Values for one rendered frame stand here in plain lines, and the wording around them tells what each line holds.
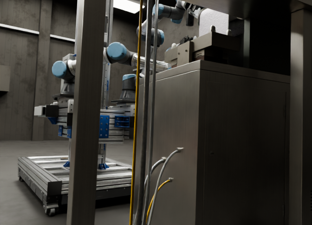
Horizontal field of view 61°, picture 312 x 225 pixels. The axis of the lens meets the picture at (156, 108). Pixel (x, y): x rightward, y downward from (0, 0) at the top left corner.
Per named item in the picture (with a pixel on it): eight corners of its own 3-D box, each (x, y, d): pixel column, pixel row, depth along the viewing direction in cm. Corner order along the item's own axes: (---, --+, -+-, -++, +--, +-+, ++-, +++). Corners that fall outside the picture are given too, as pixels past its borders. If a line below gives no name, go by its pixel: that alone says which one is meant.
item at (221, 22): (199, 57, 153) (199, 25, 154) (228, 48, 132) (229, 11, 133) (198, 57, 153) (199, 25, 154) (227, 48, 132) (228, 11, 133)
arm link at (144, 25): (131, 28, 220) (157, -3, 176) (143, 30, 224) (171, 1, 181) (131, 41, 218) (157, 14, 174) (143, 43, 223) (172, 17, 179)
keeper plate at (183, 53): (180, 68, 132) (181, 46, 133) (191, 65, 123) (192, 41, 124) (176, 67, 131) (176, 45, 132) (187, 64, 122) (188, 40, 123)
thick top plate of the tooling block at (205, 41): (188, 66, 155) (188, 56, 155) (239, 51, 119) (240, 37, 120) (164, 62, 147) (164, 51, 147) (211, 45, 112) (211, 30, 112)
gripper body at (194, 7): (195, 2, 161) (187, -5, 170) (190, 16, 166) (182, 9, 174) (205, 5, 165) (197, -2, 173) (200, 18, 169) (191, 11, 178)
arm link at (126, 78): (120, 89, 234) (120, 74, 235) (134, 91, 240) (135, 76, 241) (124, 88, 223) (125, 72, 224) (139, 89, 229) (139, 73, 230)
